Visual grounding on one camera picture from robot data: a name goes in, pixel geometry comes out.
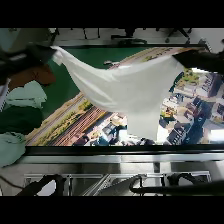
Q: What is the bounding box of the silver frame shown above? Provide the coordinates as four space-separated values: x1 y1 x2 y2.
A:
0 151 224 197

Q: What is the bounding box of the white T-shirt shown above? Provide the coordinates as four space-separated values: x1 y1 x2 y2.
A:
50 45 185 141

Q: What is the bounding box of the brown garment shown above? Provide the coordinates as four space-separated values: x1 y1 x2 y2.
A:
7 64 57 92

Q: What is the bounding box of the pale mint garment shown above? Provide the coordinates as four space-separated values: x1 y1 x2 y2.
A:
3 80 48 110

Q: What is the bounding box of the light green garment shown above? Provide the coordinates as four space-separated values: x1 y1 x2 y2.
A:
0 131 28 169

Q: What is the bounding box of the dark green garment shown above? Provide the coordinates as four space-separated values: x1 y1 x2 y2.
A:
0 105 45 136

